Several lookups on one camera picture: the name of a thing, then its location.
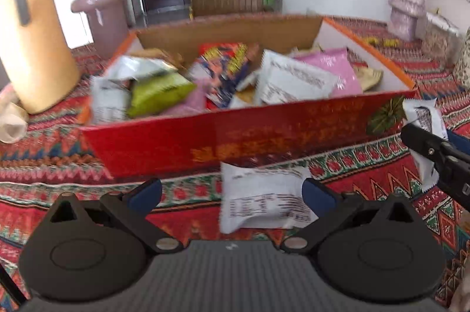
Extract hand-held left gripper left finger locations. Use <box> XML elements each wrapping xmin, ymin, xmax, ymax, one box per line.
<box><xmin>48</xmin><ymin>178</ymin><xmax>184</xmax><ymax>254</ymax></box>

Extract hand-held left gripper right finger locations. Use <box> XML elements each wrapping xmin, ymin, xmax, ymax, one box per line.
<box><xmin>281</xmin><ymin>178</ymin><xmax>423</xmax><ymax>256</ymax></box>

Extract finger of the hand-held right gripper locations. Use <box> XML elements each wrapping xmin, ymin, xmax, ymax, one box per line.
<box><xmin>400</xmin><ymin>123</ymin><xmax>470</xmax><ymax>213</ymax></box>
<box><xmin>446</xmin><ymin>130</ymin><xmax>470</xmax><ymax>153</ymax></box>

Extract long beige snack packet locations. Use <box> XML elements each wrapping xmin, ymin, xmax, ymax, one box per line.
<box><xmin>354</xmin><ymin>64</ymin><xmax>384</xmax><ymax>92</ymax></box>

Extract red cardboard box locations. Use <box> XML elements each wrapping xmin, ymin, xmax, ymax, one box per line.
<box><xmin>77</xmin><ymin>15</ymin><xmax>419</xmax><ymax>180</ymax></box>

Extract green snack packet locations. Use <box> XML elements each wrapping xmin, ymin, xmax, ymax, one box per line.
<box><xmin>127</xmin><ymin>71</ymin><xmax>198</xmax><ymax>119</ymax></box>

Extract red cartoon snack packet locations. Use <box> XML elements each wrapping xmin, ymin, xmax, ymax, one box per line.
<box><xmin>191</xmin><ymin>42</ymin><xmax>259</xmax><ymax>109</ymax></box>

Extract patterned red tablecloth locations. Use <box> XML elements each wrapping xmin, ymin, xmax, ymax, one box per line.
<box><xmin>0</xmin><ymin>13</ymin><xmax>470</xmax><ymax>312</ymax></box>

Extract floral white vase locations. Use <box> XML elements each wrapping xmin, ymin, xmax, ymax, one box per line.
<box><xmin>453</xmin><ymin>27</ymin><xmax>470</xmax><ymax>90</ymax></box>

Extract pale pink snack packet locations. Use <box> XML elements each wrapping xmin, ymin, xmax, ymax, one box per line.
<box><xmin>165</xmin><ymin>82</ymin><xmax>210</xmax><ymax>116</ymax></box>

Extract clear plastic jar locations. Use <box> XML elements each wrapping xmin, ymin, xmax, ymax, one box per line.
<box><xmin>422</xmin><ymin>13</ymin><xmax>461</xmax><ymax>65</ymax></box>

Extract bright pink snack packet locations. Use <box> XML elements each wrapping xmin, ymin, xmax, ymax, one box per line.
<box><xmin>294</xmin><ymin>48</ymin><xmax>364</xmax><ymax>100</ymax></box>

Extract fallen yellow petals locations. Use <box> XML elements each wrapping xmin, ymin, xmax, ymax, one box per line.
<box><xmin>363</xmin><ymin>36</ymin><xmax>401</xmax><ymax>48</ymax></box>

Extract silver white snack packet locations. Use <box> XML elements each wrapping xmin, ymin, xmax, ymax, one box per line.
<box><xmin>106</xmin><ymin>55</ymin><xmax>177</xmax><ymax>81</ymax></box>

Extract textured pink vase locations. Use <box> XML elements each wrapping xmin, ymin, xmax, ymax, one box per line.
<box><xmin>389</xmin><ymin>0</ymin><xmax>429</xmax><ymax>41</ymax></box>

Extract crumpled tissue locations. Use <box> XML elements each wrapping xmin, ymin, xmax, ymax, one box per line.
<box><xmin>0</xmin><ymin>84</ymin><xmax>30</xmax><ymax>144</ymax></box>

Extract smooth pink vase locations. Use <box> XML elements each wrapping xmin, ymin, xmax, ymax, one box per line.
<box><xmin>70</xmin><ymin>0</ymin><xmax>133</xmax><ymax>59</ymax></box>

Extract yellow thermos jug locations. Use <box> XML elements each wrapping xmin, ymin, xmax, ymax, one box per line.
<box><xmin>0</xmin><ymin>0</ymin><xmax>81</xmax><ymax>115</ymax></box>

